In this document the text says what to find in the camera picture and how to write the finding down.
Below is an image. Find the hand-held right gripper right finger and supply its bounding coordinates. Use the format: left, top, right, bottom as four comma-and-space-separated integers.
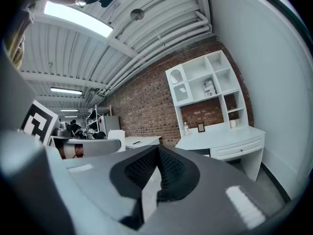
146, 144, 293, 235

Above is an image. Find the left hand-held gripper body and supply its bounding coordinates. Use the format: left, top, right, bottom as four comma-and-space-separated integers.
0, 45, 61, 148

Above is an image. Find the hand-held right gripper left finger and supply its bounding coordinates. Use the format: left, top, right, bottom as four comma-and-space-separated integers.
61, 144, 161, 231

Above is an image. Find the white drawer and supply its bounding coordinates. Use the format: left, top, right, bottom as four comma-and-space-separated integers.
209, 137, 264, 161

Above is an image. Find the grey chair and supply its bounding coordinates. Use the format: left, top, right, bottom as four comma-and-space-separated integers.
64, 138, 122, 158

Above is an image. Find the white tower appliance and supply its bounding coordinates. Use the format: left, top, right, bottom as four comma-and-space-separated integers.
107, 129, 126, 154

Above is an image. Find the grey refrigerator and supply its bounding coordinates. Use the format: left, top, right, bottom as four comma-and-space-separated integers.
99, 115, 120, 137

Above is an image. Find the plain white table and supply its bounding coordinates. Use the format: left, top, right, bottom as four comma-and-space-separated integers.
124, 135, 162, 152

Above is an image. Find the white metal rack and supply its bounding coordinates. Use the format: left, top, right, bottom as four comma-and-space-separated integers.
85, 104, 112, 139

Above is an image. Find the box on shelf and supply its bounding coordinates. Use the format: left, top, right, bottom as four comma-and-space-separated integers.
202, 79, 217, 98

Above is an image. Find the person's yellow plaid shirt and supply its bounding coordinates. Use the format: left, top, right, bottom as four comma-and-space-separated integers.
4, 2, 35, 70

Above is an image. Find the white desk with shelf hutch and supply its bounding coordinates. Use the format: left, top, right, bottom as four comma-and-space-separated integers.
165, 49, 249, 132

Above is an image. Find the large ceiling light panel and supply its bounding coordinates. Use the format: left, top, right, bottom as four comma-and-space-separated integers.
44, 0, 114, 38

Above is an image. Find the bundle of white ceiling pipes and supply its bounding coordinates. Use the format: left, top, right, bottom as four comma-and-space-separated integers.
97, 10, 212, 98

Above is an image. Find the round grey ceiling fixture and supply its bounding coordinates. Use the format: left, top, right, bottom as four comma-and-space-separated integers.
130, 8, 145, 21

